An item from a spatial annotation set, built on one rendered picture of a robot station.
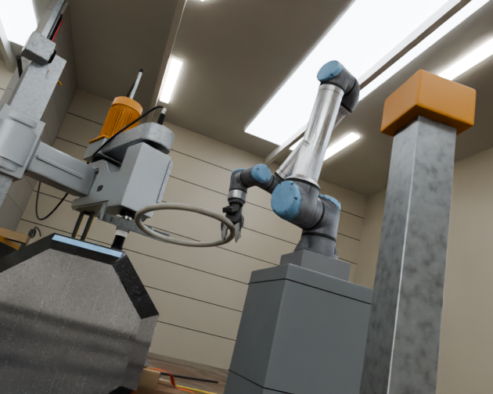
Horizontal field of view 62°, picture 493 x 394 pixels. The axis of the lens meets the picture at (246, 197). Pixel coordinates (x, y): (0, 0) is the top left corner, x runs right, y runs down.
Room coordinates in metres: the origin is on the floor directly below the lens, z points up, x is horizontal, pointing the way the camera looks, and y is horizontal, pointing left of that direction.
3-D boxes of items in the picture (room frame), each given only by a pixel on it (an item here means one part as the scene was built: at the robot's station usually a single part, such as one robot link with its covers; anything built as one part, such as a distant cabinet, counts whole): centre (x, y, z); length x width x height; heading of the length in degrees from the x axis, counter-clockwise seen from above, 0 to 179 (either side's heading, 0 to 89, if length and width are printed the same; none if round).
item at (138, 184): (2.52, 0.72, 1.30); 0.36 x 0.22 x 0.45; 40
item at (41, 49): (2.37, 1.56, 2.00); 0.20 x 0.18 x 0.15; 99
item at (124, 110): (2.97, 1.08, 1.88); 0.31 x 0.28 x 0.40; 130
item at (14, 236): (2.51, 1.31, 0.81); 0.20 x 0.10 x 0.05; 107
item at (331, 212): (1.71, -0.34, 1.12); 0.17 x 0.15 x 0.18; 129
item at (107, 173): (2.77, 0.91, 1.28); 0.74 x 0.23 x 0.49; 40
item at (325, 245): (1.72, -0.35, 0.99); 0.19 x 0.19 x 0.10
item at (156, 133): (2.72, 0.90, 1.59); 0.96 x 0.25 x 0.17; 40
